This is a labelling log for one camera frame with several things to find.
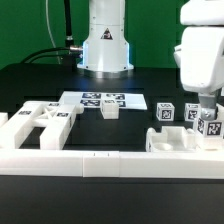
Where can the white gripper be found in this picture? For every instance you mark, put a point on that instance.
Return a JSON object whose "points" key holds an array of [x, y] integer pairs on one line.
{"points": [[201, 60]]}

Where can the white chair seat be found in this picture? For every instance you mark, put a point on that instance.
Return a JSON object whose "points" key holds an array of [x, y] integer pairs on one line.
{"points": [[179, 139]]}

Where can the white marker sheet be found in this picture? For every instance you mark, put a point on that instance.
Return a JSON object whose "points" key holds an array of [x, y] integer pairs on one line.
{"points": [[93, 99]]}

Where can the white U-shaped fence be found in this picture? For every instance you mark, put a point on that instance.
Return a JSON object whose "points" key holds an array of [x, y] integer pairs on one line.
{"points": [[196, 165]]}

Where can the white part at left edge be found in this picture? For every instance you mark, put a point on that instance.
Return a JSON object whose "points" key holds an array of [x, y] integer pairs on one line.
{"points": [[3, 118]]}

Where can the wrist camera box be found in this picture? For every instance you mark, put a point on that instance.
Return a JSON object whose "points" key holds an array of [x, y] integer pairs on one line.
{"points": [[202, 13]]}

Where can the white chair back frame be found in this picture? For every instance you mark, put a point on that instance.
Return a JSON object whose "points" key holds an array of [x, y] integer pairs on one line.
{"points": [[56, 120]]}

